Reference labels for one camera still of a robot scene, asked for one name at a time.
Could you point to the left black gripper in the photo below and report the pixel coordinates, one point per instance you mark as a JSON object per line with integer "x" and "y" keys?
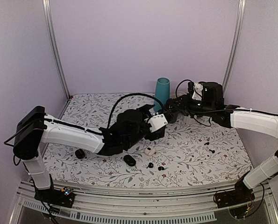
{"x": 157, "y": 136}

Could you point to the black oval earbud case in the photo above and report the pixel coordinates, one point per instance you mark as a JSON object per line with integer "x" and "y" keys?
{"x": 129, "y": 160}

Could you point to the cream open earbud case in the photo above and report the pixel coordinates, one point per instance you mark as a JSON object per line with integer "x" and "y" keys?
{"x": 149, "y": 151}

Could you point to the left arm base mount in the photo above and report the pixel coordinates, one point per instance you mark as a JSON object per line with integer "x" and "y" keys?
{"x": 55, "y": 197}

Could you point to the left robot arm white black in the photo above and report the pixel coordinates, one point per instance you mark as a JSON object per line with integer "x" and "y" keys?
{"x": 38, "y": 127}

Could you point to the left aluminium frame post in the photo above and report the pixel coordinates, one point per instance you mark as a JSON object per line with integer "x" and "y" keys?
{"x": 53, "y": 43}

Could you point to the right aluminium frame post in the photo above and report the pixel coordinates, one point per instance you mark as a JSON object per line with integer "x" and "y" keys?
{"x": 234, "y": 45}

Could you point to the black earbud charging case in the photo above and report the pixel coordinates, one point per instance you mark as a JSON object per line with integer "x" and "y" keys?
{"x": 80, "y": 154}

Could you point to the teal tall vase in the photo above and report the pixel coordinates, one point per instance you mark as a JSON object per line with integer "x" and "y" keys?
{"x": 162, "y": 91}

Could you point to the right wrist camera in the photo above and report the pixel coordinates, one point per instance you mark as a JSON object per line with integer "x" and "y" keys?
{"x": 195, "y": 90}

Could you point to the front aluminium rail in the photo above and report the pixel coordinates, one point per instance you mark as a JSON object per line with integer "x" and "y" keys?
{"x": 109, "y": 205}

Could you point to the floral patterned table mat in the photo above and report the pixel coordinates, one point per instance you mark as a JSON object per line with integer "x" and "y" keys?
{"x": 190, "y": 154}

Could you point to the aluminium frame post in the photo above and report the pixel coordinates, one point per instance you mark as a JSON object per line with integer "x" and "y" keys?
{"x": 234, "y": 45}
{"x": 53, "y": 43}

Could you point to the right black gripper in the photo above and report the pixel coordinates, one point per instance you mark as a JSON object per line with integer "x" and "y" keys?
{"x": 184, "y": 105}

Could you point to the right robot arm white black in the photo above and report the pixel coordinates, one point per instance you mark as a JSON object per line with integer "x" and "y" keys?
{"x": 210, "y": 102}

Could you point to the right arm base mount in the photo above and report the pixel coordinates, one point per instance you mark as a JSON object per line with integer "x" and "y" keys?
{"x": 240, "y": 194}

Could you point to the dark grey mug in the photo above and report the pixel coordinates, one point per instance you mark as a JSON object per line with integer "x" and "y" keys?
{"x": 171, "y": 117}

